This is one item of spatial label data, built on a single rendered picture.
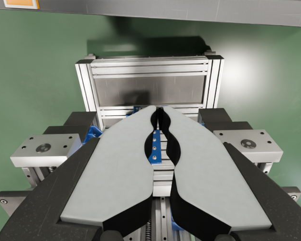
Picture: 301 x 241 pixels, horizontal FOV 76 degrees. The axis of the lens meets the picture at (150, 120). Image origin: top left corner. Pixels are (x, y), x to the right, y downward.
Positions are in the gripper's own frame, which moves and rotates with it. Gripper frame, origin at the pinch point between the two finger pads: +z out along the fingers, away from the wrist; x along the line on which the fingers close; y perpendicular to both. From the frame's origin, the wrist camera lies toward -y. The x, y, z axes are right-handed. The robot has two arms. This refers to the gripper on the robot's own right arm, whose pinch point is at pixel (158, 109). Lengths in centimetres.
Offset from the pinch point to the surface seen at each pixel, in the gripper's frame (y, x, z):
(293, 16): -4.5, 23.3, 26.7
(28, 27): 14, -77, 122
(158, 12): -3.9, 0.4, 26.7
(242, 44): 17, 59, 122
